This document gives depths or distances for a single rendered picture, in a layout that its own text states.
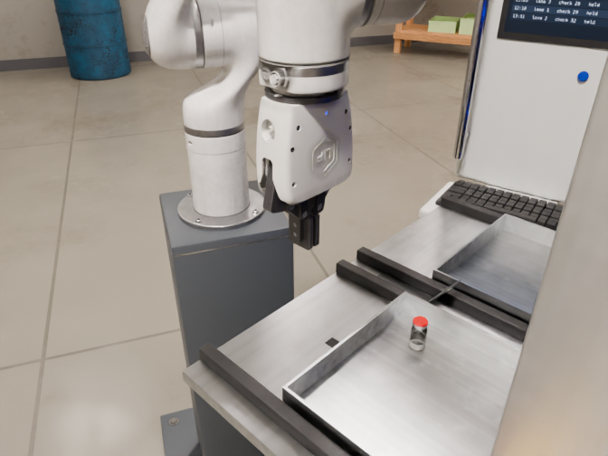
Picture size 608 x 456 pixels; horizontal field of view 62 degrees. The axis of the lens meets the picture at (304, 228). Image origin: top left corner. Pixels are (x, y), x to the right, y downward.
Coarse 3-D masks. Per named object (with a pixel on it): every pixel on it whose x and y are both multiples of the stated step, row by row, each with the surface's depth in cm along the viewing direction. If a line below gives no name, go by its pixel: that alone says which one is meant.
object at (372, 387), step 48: (384, 336) 73; (432, 336) 73; (480, 336) 70; (288, 384) 61; (336, 384) 66; (384, 384) 66; (432, 384) 66; (480, 384) 66; (336, 432) 56; (384, 432) 59; (432, 432) 59; (480, 432) 59
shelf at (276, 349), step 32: (416, 224) 101; (448, 224) 101; (480, 224) 101; (416, 256) 92; (448, 256) 92; (320, 288) 83; (352, 288) 83; (288, 320) 77; (320, 320) 77; (352, 320) 77; (480, 320) 77; (224, 352) 71; (256, 352) 71; (288, 352) 71; (320, 352) 71; (192, 384) 67; (224, 384) 66; (224, 416) 63; (256, 416) 61; (288, 448) 58
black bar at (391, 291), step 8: (336, 264) 86; (344, 264) 86; (352, 264) 86; (344, 272) 86; (352, 272) 84; (360, 272) 84; (368, 272) 84; (360, 280) 84; (368, 280) 82; (376, 280) 82; (384, 280) 82; (368, 288) 83; (376, 288) 81; (384, 288) 80; (392, 288) 80; (400, 288) 80; (384, 296) 81; (392, 296) 80; (416, 296) 78; (464, 320) 74; (480, 328) 72
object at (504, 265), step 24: (504, 216) 97; (480, 240) 92; (504, 240) 96; (528, 240) 96; (552, 240) 93; (456, 264) 88; (480, 264) 89; (504, 264) 89; (528, 264) 89; (456, 288) 80; (480, 288) 83; (504, 288) 83; (528, 288) 83; (504, 312) 75; (528, 312) 73
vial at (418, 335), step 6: (414, 330) 69; (420, 330) 69; (426, 330) 69; (414, 336) 70; (420, 336) 69; (426, 336) 70; (414, 342) 70; (420, 342) 70; (414, 348) 71; (420, 348) 70
